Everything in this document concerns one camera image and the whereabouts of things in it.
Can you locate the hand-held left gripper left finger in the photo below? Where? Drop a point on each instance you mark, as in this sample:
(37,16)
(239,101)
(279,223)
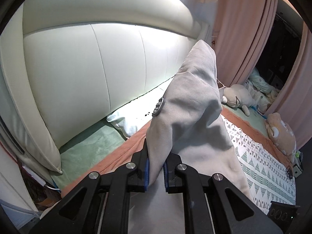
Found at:
(146,175)

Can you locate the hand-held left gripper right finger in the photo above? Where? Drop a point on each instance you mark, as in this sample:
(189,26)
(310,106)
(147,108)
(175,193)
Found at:
(166,175)

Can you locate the beige jacket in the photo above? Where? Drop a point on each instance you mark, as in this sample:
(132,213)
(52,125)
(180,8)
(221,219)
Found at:
(195,114)

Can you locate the white nightstand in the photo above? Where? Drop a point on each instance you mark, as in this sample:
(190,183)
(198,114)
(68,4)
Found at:
(297,168)

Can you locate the white pillow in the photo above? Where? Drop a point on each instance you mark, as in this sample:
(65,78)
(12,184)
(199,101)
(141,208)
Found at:
(131,119)

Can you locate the green bed sheet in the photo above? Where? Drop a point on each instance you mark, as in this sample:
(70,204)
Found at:
(90,146)

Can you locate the patterned blanket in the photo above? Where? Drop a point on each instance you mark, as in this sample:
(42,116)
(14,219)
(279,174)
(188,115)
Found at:
(256,156)

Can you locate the beige plush toy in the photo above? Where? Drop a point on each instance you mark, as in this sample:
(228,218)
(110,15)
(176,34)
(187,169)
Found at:
(280,134)

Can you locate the grey plush toy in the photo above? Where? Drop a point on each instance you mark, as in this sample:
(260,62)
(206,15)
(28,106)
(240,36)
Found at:
(237,97)

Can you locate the cream bed headboard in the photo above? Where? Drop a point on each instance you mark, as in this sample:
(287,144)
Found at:
(97,65)

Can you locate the light floral bedding pile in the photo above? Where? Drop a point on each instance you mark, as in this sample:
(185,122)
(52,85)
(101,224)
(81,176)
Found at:
(260,85)

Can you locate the cream headboard side cushion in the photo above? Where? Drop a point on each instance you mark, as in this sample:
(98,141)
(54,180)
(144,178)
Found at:
(22,102)

